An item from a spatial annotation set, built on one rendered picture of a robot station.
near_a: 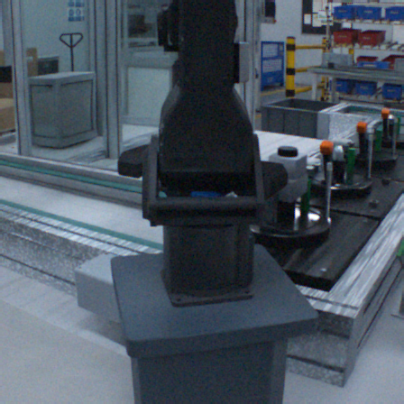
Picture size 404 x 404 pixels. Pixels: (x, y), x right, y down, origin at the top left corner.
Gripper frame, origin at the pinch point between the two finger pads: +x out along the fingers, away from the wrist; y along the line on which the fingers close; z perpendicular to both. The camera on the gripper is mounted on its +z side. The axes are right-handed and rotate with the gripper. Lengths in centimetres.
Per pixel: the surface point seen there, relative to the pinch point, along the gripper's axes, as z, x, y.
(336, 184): 42.0, 6.8, -4.0
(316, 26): 1083, -27, 343
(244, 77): 32.9, -12.1, 10.6
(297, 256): 13.2, 8.8, -7.3
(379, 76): 525, 26, 87
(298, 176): 20.3, -0.1, -4.2
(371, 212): 35.9, 8.8, -12.3
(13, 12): 36, -26, 73
